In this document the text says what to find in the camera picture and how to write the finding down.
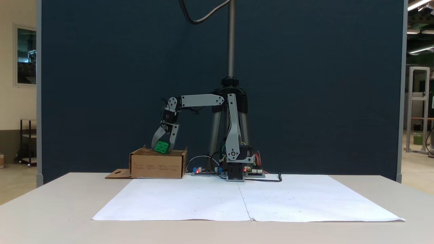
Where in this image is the green die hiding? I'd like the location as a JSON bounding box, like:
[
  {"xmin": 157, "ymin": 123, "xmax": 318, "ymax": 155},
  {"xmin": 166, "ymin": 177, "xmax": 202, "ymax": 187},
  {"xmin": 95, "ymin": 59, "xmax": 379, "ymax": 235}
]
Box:
[{"xmin": 154, "ymin": 141, "xmax": 170, "ymax": 155}]

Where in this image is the dark blue partition panel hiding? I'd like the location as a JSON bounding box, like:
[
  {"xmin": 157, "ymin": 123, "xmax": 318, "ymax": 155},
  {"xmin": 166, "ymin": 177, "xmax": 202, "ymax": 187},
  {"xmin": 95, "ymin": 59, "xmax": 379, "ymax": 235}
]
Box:
[{"xmin": 37, "ymin": 0, "xmax": 407, "ymax": 185}]

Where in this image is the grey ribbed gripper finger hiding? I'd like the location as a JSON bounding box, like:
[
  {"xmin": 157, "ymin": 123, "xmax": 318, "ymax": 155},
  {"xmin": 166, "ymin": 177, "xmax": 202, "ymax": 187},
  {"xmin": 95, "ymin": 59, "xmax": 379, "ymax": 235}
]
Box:
[{"xmin": 151, "ymin": 125, "xmax": 169, "ymax": 150}]

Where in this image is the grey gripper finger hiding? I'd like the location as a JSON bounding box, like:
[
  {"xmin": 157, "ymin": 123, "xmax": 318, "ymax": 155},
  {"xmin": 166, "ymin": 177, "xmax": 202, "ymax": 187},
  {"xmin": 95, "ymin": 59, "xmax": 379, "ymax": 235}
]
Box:
[{"xmin": 167, "ymin": 124, "xmax": 180, "ymax": 154}]

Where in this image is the black shelf cart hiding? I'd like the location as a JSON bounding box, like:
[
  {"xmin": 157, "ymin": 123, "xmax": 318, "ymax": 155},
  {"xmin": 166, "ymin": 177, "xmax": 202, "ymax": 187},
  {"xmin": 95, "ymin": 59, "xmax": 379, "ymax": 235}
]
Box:
[{"xmin": 15, "ymin": 119, "xmax": 37, "ymax": 167}]

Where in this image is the brown cardboard box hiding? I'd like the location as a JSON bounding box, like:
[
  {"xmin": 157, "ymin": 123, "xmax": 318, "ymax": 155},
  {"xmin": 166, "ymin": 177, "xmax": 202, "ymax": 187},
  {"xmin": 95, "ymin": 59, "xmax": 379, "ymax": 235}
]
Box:
[{"xmin": 105, "ymin": 145, "xmax": 188, "ymax": 179}]

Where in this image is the blue circuit board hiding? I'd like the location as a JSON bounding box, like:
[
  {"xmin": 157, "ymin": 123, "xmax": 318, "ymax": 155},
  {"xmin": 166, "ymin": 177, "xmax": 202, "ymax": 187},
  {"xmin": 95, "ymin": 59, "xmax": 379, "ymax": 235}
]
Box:
[{"xmin": 192, "ymin": 166, "xmax": 224, "ymax": 177}]

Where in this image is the black power cable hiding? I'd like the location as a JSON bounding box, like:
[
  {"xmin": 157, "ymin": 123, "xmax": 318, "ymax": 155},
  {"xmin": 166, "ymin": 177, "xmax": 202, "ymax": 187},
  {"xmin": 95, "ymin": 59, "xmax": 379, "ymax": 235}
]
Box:
[{"xmin": 245, "ymin": 172, "xmax": 283, "ymax": 183}]

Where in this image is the framed wall window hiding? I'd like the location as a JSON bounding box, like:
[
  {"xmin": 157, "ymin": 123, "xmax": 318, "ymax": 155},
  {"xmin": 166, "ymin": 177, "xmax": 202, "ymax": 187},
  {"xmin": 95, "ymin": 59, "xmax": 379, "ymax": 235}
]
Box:
[{"xmin": 14, "ymin": 24, "xmax": 37, "ymax": 87}]

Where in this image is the black and grey tripod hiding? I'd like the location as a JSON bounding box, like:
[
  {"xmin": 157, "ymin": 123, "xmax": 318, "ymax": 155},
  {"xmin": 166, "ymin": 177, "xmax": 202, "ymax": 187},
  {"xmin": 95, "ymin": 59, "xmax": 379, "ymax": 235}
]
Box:
[{"xmin": 207, "ymin": 0, "xmax": 251, "ymax": 173}]

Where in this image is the aluminium profile frame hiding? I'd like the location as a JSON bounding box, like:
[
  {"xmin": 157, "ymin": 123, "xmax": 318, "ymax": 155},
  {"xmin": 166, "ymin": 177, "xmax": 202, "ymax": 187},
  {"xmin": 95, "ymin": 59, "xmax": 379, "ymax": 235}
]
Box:
[{"xmin": 406, "ymin": 66, "xmax": 431, "ymax": 154}]

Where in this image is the orange wire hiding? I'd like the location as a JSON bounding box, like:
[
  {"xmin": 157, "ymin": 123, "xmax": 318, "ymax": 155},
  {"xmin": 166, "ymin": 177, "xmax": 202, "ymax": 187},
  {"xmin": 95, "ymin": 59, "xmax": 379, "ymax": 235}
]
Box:
[{"xmin": 253, "ymin": 152, "xmax": 268, "ymax": 173}]

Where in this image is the white paper sheet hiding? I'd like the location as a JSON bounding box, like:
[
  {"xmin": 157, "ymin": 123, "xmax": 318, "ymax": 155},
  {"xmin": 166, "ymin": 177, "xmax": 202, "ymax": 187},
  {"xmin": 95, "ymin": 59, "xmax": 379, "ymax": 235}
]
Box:
[{"xmin": 92, "ymin": 175, "xmax": 406, "ymax": 223}]

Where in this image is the grey flexible hose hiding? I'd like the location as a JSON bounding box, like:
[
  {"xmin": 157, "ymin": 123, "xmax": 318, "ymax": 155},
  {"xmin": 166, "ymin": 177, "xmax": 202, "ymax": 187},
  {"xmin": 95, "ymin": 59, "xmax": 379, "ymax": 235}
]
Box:
[{"xmin": 179, "ymin": 0, "xmax": 232, "ymax": 25}]

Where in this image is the fluorescent ceiling light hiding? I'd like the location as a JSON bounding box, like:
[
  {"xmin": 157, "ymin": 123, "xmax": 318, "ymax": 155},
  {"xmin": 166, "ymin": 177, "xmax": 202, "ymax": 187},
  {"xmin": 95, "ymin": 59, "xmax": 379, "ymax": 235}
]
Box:
[
  {"xmin": 408, "ymin": 0, "xmax": 434, "ymax": 11},
  {"xmin": 409, "ymin": 45, "xmax": 434, "ymax": 55}
]

